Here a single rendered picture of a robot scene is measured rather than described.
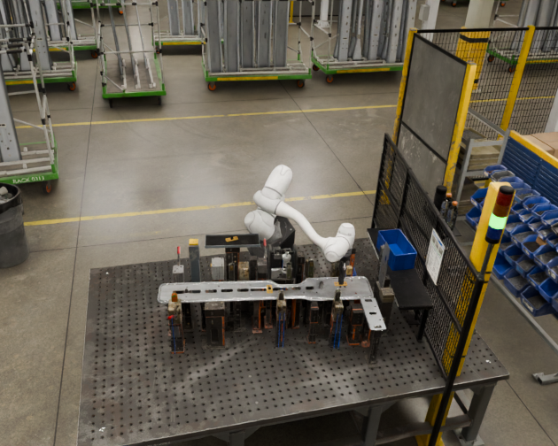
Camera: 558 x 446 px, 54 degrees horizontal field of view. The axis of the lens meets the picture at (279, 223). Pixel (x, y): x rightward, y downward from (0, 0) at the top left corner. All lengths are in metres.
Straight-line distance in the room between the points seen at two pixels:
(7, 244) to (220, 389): 3.00
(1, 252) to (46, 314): 0.89
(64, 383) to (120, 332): 0.90
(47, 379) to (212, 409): 1.71
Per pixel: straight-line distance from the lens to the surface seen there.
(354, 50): 11.08
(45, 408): 4.43
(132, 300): 4.01
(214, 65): 10.07
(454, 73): 5.22
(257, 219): 4.02
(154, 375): 3.48
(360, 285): 3.65
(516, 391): 4.72
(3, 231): 5.61
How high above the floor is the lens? 3.25
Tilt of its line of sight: 32 degrees down
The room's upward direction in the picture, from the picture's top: 2 degrees clockwise
